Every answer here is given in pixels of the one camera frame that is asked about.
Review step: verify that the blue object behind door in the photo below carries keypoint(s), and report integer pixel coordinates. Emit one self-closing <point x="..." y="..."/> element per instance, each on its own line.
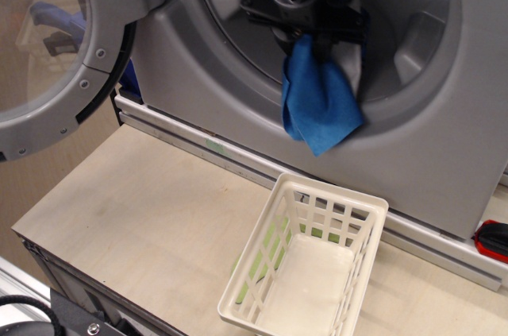
<point x="75" y="25"/>

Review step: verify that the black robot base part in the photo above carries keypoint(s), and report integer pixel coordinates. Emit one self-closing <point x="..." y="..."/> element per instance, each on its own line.
<point x="64" y="318"/>

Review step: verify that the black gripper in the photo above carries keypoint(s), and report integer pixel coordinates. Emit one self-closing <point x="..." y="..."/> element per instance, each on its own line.
<point x="327" y="21"/>

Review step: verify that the grey toy washing machine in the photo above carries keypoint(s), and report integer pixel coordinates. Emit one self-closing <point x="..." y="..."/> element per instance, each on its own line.
<point x="433" y="94"/>

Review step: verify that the white felt cloth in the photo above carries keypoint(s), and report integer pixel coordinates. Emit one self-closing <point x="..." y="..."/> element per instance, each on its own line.
<point x="347" y="56"/>

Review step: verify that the white plastic laundry basket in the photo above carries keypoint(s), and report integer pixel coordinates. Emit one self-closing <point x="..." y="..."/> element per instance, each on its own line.
<point x="319" y="286"/>

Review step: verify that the grey round machine door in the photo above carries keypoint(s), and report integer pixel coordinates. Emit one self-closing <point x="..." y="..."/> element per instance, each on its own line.
<point x="49" y="84"/>

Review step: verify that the blue felt cloth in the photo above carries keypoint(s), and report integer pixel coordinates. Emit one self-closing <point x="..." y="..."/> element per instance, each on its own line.
<point x="318" y="105"/>

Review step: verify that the aluminium profile rail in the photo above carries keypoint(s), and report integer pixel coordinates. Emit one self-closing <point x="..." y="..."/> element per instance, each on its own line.
<point x="458" y="256"/>

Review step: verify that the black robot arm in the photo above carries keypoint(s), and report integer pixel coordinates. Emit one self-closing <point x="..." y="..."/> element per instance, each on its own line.
<point x="327" y="22"/>

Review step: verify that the red and black tool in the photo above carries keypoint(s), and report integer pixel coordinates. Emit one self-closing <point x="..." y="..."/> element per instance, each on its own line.
<point x="490" y="240"/>

